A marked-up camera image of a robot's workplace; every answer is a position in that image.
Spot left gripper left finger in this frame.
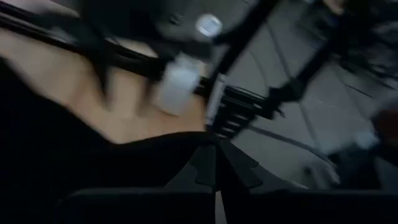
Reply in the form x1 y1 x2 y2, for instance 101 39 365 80
164 144 217 190

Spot white Bona spray bottle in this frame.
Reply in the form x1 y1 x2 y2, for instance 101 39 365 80
155 54 202 116

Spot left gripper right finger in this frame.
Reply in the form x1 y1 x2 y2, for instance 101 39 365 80
217 139 299 191

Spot person's leg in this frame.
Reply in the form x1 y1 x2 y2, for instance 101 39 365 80
329 105 398 190

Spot black cloth garment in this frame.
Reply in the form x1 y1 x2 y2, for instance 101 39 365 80
0 57 220 224

